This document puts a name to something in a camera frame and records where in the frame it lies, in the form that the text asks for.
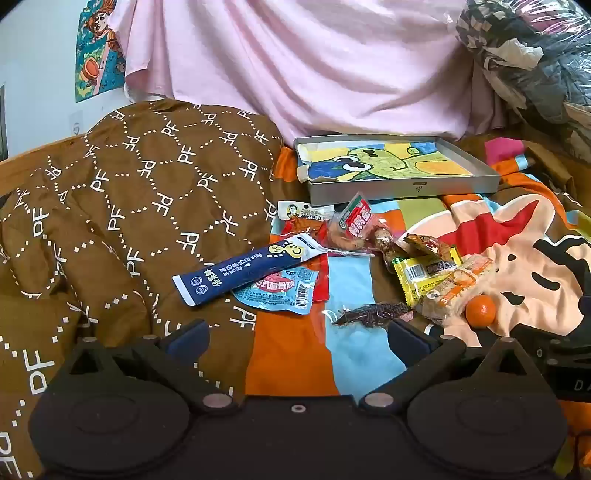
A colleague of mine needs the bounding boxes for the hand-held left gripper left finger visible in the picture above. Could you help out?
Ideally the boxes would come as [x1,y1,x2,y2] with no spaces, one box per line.
[44,318,238,414]

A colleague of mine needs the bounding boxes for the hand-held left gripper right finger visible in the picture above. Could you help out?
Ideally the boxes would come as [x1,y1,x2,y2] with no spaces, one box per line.
[360,318,550,414]

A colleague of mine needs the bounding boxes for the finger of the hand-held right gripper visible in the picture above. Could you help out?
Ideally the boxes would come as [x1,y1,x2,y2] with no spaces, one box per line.
[512,323,591,365]

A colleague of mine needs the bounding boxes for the clear packet of dark strips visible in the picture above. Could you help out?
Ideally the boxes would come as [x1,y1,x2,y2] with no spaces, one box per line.
[323,301,415,330]

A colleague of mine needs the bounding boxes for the mandarin orange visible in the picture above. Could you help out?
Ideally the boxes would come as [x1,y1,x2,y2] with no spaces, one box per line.
[465,295,498,329]

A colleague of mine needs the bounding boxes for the yellow snack packet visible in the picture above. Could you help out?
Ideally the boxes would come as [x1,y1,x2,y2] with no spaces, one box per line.
[392,255,463,308]

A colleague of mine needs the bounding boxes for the beige cracker packet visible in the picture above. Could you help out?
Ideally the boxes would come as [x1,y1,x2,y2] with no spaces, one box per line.
[414,255,496,327]

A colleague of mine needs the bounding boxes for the dark blue stick packet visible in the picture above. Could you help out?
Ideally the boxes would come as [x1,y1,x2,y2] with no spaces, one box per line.
[172,233,329,308]

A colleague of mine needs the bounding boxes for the light blue sausage packet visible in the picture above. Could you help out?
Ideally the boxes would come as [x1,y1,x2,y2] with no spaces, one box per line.
[231,265,321,317]

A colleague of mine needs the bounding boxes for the grey shallow cardboard box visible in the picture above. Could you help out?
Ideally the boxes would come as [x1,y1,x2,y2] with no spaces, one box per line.
[294,134,500,207]

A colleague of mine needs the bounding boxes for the red dried tofu packet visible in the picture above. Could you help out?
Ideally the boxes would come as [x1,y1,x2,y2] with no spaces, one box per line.
[276,200,336,304]

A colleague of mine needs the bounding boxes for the colourful cartoon bed sheet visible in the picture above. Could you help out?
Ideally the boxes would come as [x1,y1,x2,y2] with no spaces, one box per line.
[244,124,591,480]

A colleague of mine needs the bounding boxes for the clear packet of brown nuggets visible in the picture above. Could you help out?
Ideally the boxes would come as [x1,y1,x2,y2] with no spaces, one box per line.
[373,228,408,269]

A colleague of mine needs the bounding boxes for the brown glossy snack wrapper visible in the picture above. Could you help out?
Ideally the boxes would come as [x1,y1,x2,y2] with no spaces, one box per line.
[404,233,457,260]

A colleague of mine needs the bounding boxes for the clear packet with red label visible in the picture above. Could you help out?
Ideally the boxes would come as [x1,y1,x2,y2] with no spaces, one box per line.
[323,191,394,256]

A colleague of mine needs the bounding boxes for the brown quilt with white print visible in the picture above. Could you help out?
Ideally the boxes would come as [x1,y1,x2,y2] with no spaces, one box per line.
[0,98,288,480]

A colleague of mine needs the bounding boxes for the colourful crayon drawing paper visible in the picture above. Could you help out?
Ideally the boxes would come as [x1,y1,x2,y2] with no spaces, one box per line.
[298,141,476,184]

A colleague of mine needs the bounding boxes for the plastic bag of clothes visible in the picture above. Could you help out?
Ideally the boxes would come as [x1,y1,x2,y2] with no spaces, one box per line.
[455,0,591,163]

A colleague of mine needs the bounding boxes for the pink cloth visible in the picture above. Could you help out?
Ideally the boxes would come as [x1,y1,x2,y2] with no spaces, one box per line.
[115,0,509,143]

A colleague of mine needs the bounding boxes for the wall poster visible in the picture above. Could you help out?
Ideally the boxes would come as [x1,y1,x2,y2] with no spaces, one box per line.
[75,0,129,103]

